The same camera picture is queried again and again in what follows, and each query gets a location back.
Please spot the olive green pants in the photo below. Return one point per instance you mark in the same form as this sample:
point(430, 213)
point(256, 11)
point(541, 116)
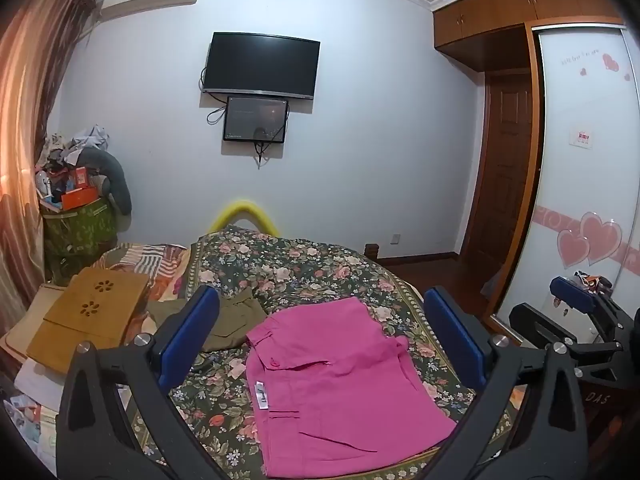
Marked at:
point(231, 321)

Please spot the white wardrobe door with hearts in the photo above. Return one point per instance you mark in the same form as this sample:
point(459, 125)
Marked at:
point(575, 185)

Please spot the brown wooden door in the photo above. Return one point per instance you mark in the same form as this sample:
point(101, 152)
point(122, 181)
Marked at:
point(502, 170)

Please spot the white wall socket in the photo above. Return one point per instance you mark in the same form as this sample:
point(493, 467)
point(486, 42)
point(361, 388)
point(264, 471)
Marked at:
point(395, 238)

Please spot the orange box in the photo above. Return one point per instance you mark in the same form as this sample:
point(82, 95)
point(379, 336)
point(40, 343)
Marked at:
point(79, 199)

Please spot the wooden overhead cabinet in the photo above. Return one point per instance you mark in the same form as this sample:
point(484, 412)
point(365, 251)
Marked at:
point(480, 20)

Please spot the pink brown curtain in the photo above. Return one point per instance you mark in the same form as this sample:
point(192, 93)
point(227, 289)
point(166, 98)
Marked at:
point(30, 110)

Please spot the pile of crumpled clothes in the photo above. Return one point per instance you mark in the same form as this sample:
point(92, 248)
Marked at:
point(85, 137)

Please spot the red box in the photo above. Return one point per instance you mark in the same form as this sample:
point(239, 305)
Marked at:
point(79, 176)

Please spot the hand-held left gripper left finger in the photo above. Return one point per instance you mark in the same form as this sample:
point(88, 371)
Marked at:
point(196, 327)

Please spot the floral bedspread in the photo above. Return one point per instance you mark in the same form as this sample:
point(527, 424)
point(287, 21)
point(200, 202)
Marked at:
point(310, 270)

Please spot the pink pants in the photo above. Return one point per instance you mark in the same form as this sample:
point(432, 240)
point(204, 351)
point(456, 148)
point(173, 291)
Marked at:
point(340, 385)

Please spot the striped blanket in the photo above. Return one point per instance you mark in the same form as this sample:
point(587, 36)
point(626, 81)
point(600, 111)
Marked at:
point(150, 260)

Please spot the brown board with flower cutouts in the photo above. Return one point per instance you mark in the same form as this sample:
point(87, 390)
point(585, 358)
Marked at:
point(85, 320)

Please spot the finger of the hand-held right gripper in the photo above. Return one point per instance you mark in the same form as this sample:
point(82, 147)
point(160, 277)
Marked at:
point(567, 290)
point(535, 321)

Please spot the wooden bed post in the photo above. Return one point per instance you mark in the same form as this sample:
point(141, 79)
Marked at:
point(371, 251)

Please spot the green patterned bag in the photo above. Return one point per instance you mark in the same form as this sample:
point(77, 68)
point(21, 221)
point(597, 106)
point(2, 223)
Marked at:
point(80, 232)

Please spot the yellow foam tube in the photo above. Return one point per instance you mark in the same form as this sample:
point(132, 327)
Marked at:
point(242, 205)

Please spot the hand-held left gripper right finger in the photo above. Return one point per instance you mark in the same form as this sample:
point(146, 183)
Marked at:
point(456, 342)

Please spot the small black wall monitor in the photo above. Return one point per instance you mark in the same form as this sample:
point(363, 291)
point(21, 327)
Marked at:
point(255, 117)

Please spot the black wall television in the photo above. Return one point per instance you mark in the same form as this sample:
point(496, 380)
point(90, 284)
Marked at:
point(262, 62)

